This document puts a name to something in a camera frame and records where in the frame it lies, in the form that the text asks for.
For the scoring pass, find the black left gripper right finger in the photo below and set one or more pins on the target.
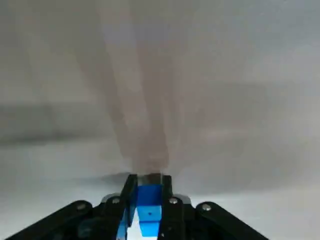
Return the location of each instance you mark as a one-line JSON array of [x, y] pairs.
[[175, 217]]

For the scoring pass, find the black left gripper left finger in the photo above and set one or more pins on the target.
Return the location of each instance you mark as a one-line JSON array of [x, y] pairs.
[[110, 212]]

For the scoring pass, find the blue magnetic cube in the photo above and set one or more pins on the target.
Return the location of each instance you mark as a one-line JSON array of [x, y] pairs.
[[149, 197]]

